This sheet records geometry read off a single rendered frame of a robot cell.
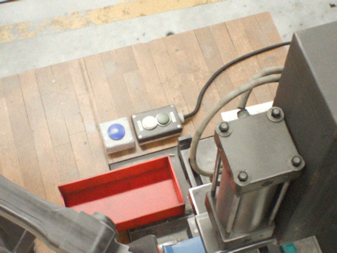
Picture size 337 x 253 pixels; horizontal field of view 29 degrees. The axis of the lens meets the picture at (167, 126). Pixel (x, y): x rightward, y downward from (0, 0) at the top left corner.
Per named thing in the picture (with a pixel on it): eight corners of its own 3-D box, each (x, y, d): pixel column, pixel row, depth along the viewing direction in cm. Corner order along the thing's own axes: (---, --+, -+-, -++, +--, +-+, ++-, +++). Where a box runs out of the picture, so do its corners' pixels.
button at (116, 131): (106, 129, 148) (105, 125, 146) (123, 124, 149) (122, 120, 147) (110, 144, 146) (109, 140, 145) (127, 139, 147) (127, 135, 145)
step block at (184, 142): (177, 154, 147) (177, 137, 139) (189, 151, 148) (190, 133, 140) (185, 179, 144) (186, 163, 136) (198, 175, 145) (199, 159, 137)
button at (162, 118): (155, 118, 149) (155, 114, 148) (167, 115, 150) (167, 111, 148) (159, 129, 148) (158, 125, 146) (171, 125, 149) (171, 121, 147)
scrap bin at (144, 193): (61, 195, 143) (56, 184, 138) (169, 164, 146) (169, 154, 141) (73, 245, 138) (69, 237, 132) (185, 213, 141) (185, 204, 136)
